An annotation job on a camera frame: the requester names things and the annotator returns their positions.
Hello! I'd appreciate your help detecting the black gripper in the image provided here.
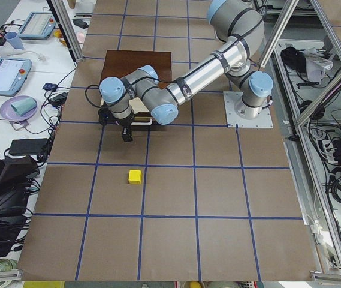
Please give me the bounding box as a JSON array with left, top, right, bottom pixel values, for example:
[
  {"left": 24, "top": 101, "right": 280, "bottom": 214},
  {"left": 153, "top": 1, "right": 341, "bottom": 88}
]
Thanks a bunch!
[{"left": 116, "top": 112, "right": 134, "bottom": 142}]

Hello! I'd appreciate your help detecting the teal cup on plate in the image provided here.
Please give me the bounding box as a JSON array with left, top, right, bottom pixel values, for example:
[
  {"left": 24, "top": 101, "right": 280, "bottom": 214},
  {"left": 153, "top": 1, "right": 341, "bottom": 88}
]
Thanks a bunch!
[{"left": 11, "top": 96, "right": 37, "bottom": 116}]

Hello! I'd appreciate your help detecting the blue plastic cup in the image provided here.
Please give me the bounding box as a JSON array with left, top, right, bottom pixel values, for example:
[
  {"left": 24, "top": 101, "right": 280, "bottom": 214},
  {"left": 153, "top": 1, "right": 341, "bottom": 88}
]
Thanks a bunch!
[{"left": 4, "top": 31, "right": 24, "bottom": 50}]

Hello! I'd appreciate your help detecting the black laptop stand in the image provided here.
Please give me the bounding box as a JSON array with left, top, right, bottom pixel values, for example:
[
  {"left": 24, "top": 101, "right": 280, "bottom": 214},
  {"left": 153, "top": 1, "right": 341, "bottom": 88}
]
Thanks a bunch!
[{"left": 0, "top": 155, "right": 40, "bottom": 257}]

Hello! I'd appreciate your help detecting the purple plate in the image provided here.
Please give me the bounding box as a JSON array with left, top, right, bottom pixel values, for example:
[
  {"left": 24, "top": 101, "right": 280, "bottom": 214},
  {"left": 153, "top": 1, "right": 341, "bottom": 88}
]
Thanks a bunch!
[{"left": 0, "top": 95, "right": 38, "bottom": 122}]

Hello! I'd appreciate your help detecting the dark wooden drawer box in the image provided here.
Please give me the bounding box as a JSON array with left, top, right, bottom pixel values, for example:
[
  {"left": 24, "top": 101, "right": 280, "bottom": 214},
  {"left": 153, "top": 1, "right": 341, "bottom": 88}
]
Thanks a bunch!
[{"left": 99, "top": 50, "right": 172, "bottom": 123}]

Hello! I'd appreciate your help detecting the aluminium frame post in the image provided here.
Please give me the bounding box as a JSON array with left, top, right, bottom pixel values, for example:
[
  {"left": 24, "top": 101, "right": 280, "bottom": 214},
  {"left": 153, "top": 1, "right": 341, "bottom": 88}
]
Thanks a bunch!
[{"left": 46, "top": 0, "right": 83, "bottom": 63}]

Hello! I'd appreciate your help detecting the pink cup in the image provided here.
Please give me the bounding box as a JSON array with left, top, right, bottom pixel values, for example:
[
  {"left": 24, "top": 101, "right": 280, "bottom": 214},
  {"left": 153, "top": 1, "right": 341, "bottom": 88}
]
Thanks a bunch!
[{"left": 76, "top": 31, "right": 86, "bottom": 44}]

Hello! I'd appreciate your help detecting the near teach pendant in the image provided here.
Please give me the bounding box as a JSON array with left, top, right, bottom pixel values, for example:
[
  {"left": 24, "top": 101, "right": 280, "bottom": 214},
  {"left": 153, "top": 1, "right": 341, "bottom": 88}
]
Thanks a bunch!
[{"left": 0, "top": 57, "right": 32, "bottom": 97}]

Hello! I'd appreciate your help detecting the black power adapter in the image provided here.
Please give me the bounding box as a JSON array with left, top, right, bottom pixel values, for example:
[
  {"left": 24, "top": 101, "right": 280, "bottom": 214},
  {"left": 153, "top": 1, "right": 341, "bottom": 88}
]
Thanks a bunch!
[{"left": 9, "top": 138, "right": 48, "bottom": 156}]

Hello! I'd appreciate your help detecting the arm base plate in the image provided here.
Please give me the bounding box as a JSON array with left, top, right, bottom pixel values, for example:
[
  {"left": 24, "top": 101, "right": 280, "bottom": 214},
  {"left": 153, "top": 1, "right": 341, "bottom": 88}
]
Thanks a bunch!
[{"left": 223, "top": 91, "right": 273, "bottom": 129}]

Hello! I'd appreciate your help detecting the yellow block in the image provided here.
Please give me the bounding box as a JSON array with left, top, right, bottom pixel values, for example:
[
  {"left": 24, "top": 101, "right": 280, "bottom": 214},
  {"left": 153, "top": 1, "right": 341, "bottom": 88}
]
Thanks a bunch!
[{"left": 128, "top": 169, "right": 143, "bottom": 184}]

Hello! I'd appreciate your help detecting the far teach pendant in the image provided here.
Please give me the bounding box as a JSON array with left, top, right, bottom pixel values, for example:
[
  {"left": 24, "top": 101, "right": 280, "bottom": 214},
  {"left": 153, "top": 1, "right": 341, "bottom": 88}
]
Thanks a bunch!
[{"left": 18, "top": 12, "right": 56, "bottom": 40}]

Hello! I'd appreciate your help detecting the teach pendant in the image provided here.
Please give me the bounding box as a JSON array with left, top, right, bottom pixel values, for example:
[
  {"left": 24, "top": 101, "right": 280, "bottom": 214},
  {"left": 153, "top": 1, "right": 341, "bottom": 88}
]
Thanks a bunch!
[
  {"left": 18, "top": 12, "right": 56, "bottom": 40},
  {"left": 0, "top": 57, "right": 32, "bottom": 97}
]

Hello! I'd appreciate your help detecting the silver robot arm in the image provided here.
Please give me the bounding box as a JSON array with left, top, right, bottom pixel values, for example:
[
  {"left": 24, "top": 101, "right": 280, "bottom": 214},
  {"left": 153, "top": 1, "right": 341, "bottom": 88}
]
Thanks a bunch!
[{"left": 98, "top": 1, "right": 273, "bottom": 142}]

